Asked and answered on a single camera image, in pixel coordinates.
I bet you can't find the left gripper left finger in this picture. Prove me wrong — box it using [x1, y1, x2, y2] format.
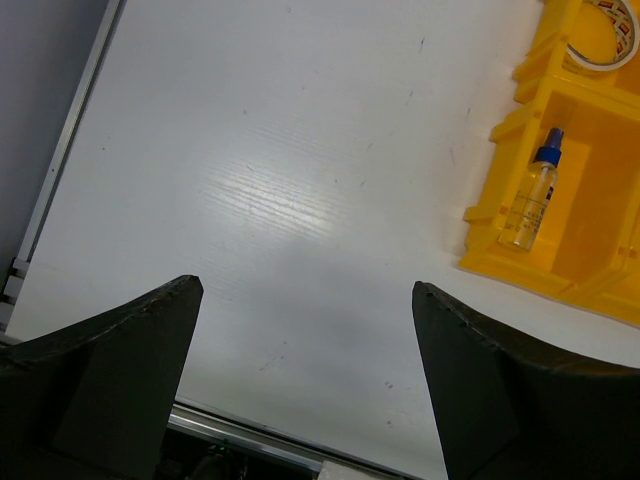
[1, 275, 204, 479]

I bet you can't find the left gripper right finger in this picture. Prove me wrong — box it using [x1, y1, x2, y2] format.
[412, 282, 639, 479]

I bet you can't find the small spray bottle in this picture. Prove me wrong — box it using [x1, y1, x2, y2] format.
[499, 128, 564, 251]

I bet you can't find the masking tape roll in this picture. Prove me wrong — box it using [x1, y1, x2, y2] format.
[563, 0, 639, 75]

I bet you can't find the yellow four-compartment tray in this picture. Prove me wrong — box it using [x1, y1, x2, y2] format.
[459, 1, 639, 324]

